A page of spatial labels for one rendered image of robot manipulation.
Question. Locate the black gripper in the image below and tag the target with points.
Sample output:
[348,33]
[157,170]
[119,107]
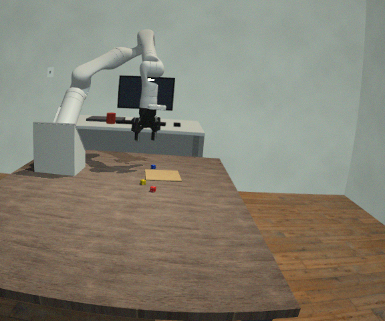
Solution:
[146,120]

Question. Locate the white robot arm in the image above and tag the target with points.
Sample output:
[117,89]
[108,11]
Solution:
[151,66]

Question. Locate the tan square mat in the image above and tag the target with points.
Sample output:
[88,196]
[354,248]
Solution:
[162,175]

